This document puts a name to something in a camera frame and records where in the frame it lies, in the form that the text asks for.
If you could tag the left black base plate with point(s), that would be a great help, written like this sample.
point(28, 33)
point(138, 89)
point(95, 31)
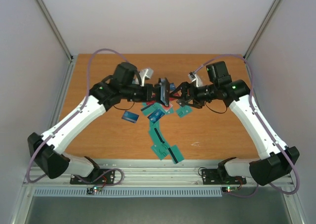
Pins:
point(100, 176)

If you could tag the small circuit board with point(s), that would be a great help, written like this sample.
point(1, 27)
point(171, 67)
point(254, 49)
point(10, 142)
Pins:
point(229, 189)
point(93, 190)

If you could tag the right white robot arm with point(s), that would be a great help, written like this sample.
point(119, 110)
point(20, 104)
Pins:
point(276, 158)

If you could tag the dark blue card left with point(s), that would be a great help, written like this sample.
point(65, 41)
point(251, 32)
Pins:
point(129, 116)

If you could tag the teal card black stripe front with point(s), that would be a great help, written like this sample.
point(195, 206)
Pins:
point(175, 154)

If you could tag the right small circuit board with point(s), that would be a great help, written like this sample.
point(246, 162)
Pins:
point(229, 189)

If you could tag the teal card near black card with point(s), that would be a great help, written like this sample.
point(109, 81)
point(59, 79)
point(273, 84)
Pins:
point(183, 111)

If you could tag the black leather card holder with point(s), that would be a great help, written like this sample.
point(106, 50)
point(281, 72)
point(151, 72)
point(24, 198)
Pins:
point(163, 91)

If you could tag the left small circuit board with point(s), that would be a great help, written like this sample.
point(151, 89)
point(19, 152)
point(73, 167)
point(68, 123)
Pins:
point(93, 190)

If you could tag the teal VIP card front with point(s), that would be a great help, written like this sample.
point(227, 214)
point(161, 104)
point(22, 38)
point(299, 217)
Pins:
point(161, 150)

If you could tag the grey slotted cable duct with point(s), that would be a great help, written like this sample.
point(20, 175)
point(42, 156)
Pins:
point(128, 192)

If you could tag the white card red circle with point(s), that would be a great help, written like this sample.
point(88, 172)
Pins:
point(168, 109)

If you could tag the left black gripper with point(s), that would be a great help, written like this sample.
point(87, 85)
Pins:
point(146, 97)

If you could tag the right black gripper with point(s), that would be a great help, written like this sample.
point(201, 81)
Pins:
point(188, 93)

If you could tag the right aluminium corner post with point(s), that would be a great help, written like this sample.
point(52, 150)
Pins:
point(264, 24)

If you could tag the left aluminium corner post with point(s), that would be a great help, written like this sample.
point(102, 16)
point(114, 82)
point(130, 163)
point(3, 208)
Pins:
point(54, 28)

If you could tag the aluminium front rail frame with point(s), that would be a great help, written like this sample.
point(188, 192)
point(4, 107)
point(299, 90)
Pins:
point(151, 173)

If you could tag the teal chip card centre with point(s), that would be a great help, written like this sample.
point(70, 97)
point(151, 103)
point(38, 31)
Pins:
point(149, 109)

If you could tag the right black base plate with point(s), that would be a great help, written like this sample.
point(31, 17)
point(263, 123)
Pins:
point(211, 177)

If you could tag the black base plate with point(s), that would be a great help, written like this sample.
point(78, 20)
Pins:
point(211, 177)
point(100, 176)

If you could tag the long teal card with stripe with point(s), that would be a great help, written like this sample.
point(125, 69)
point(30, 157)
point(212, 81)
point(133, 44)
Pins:
point(155, 133)

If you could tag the blue card centre pile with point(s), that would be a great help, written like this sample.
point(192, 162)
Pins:
point(156, 115)

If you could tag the aluminium corner post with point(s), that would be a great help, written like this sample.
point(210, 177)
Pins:
point(54, 28)
point(264, 24)

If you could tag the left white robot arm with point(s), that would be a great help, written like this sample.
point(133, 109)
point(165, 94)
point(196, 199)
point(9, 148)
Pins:
point(47, 150)

